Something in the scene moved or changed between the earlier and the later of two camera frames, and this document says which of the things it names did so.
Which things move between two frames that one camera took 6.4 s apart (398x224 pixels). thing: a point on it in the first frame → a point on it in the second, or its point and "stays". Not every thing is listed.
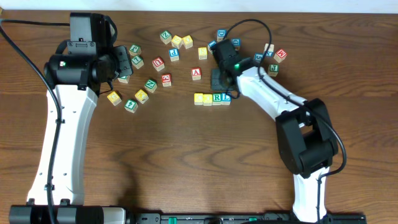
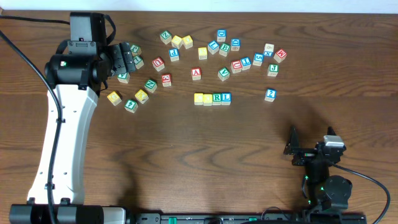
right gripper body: x=222 y=80 → x=308 y=152
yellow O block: x=207 y=99 stays
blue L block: x=226 y=99 stays
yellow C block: x=198 y=99 stays
